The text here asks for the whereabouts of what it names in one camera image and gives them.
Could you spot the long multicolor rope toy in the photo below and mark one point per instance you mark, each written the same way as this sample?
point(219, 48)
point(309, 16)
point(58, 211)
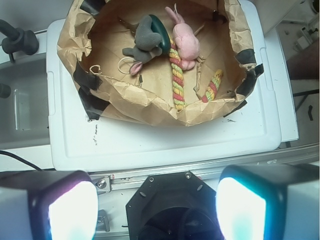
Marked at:
point(177, 76)

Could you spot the aluminum rail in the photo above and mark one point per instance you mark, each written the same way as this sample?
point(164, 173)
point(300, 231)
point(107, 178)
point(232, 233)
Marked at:
point(107, 181)

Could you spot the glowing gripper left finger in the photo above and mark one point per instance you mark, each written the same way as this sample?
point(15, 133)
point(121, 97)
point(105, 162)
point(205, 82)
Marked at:
point(47, 205)

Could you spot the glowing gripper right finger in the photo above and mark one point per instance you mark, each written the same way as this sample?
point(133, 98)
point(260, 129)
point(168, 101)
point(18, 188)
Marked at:
point(269, 202)

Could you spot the pink plush bunny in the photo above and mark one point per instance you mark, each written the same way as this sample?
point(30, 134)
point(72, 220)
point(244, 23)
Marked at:
point(188, 45)

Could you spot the black clamp knob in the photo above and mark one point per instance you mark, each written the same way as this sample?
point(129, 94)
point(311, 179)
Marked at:
point(17, 40)

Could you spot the gray plush animal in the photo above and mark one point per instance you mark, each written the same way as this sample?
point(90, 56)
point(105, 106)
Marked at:
point(146, 45)

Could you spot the white plastic bin lid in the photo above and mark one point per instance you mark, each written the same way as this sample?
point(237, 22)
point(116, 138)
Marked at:
point(78, 143)

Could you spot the short multicolor rope toy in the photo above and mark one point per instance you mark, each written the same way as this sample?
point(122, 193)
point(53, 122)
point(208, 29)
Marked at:
point(213, 87)

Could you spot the crumpled brown paper bag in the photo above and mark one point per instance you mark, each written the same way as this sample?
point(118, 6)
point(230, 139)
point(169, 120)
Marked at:
point(96, 31)

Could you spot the dark green ring toy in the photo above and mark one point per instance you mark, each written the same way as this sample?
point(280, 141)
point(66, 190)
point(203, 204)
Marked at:
point(158, 27)

